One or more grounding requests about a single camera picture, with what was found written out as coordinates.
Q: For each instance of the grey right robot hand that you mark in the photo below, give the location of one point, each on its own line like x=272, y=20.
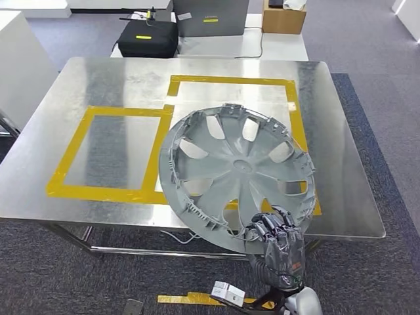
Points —
x=282, y=256

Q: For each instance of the grey wheel hubcap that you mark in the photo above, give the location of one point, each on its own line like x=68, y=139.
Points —
x=229, y=174

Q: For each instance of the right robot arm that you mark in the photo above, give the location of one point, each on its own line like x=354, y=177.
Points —
x=305, y=304

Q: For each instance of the steel workbench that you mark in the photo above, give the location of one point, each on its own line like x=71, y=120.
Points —
x=114, y=87

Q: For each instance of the white table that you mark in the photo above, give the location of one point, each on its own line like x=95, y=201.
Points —
x=279, y=48

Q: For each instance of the cardboard box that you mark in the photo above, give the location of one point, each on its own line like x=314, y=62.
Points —
x=282, y=21

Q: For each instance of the white cloth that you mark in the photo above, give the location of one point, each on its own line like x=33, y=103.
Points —
x=295, y=4

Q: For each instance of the small black item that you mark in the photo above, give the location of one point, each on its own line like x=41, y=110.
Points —
x=275, y=3

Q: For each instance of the black carry case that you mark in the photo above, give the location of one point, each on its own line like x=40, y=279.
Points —
x=148, y=45

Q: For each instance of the black device with yellow tag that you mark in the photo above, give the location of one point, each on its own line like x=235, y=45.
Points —
x=162, y=15

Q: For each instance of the white furniture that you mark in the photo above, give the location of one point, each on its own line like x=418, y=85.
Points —
x=412, y=17
x=114, y=3
x=32, y=8

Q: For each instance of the white cabinet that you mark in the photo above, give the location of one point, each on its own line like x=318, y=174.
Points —
x=22, y=65

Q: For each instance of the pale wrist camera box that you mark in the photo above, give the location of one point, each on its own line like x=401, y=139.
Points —
x=228, y=295

